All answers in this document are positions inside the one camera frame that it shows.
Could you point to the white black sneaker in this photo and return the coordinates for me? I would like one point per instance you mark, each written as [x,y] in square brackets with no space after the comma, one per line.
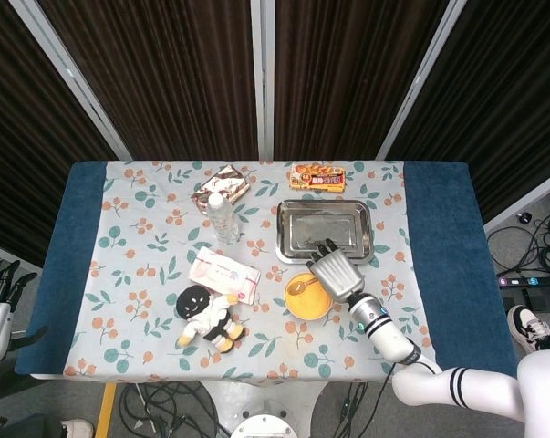
[525,326]

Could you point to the floral tablecloth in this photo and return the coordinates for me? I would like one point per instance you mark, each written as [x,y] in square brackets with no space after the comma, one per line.
[142,274]

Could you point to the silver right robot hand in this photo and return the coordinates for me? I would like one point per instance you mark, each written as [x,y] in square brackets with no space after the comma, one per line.
[338,276]

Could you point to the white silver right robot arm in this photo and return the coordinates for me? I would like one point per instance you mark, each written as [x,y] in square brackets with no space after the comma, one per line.
[388,333]

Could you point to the yellow cornmeal powder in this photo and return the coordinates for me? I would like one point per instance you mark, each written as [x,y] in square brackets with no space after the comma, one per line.
[311,305]

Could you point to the white table pedestal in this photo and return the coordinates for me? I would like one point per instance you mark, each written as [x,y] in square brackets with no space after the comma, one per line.
[265,397]

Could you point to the translucent plastic spoon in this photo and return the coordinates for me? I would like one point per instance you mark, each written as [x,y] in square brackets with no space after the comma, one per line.
[296,287]

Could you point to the blue table cover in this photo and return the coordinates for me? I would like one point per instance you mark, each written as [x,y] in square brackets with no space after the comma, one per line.
[448,274]

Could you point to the white partition post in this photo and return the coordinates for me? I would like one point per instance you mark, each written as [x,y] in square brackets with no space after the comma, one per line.
[525,198]
[74,77]
[420,77]
[263,77]

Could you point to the clear water bottle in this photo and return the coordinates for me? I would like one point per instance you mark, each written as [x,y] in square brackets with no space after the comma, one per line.
[224,223]

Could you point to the power strip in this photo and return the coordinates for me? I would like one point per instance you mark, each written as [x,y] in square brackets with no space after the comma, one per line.
[521,281]

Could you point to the black white plush doll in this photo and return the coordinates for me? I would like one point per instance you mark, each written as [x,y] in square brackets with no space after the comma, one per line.
[194,303]

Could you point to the orange snack box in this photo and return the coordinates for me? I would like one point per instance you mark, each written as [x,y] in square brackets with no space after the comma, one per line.
[318,178]

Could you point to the pink wet wipes pack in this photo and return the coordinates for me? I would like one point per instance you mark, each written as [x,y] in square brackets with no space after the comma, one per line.
[220,274]

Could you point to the rectangular metal tray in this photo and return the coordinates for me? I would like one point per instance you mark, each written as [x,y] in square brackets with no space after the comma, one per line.
[302,223]

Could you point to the bowl of orange powder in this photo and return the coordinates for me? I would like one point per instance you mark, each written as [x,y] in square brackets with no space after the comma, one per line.
[302,316]

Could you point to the brown snack packet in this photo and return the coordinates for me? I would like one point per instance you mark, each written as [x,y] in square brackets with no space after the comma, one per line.
[226,182]

